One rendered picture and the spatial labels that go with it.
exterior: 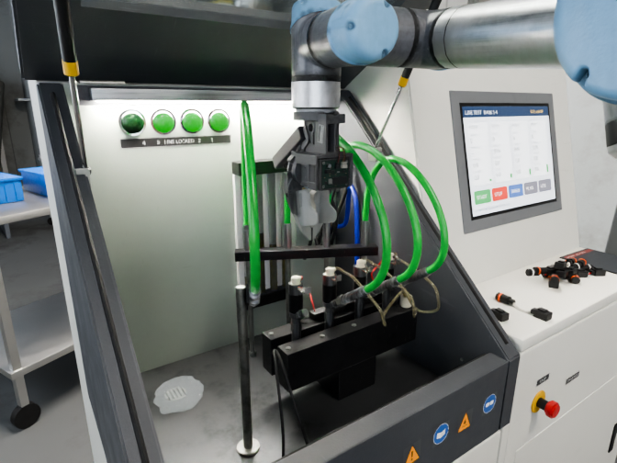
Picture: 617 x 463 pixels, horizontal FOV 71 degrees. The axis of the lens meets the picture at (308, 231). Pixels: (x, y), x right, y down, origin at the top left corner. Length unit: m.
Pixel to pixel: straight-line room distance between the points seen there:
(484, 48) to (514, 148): 0.78
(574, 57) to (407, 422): 0.58
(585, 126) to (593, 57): 2.44
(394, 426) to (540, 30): 0.55
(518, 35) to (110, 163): 0.73
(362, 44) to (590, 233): 2.24
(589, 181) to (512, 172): 1.40
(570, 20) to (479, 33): 0.27
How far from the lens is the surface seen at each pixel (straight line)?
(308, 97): 0.66
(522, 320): 1.02
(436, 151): 1.06
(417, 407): 0.76
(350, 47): 0.56
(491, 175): 1.22
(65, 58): 0.69
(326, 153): 0.65
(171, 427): 0.92
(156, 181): 0.96
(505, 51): 0.54
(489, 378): 0.89
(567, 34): 0.29
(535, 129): 1.42
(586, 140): 2.70
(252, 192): 0.57
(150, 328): 1.05
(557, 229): 1.50
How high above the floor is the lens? 1.41
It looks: 16 degrees down
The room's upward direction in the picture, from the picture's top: straight up
